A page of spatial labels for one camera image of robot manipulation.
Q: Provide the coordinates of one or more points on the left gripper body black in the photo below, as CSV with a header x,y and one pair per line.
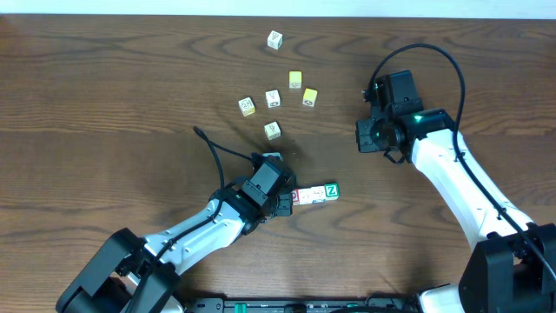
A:
x,y
282,204

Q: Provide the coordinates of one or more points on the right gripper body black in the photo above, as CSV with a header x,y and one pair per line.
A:
x,y
373,136

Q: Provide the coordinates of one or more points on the red U letter block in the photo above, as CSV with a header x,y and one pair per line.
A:
x,y
295,197

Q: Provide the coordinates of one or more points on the white block red side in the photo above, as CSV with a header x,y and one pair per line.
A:
x,y
318,194

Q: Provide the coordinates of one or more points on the green Z letter block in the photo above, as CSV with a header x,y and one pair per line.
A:
x,y
332,191

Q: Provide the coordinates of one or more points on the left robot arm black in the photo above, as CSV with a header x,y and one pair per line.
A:
x,y
140,274

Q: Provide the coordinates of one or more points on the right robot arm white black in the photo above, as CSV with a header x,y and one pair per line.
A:
x,y
512,256

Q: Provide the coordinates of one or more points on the white block green side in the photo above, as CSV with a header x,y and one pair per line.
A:
x,y
272,130

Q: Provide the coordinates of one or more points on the yellow block with black mark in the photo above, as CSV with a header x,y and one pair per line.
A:
x,y
309,97

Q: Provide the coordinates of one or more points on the white block yellow side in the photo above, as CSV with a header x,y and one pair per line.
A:
x,y
247,106

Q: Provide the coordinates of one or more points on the yellow block upper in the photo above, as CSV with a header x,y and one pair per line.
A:
x,y
295,79

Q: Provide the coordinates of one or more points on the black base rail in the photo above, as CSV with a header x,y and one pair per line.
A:
x,y
377,302

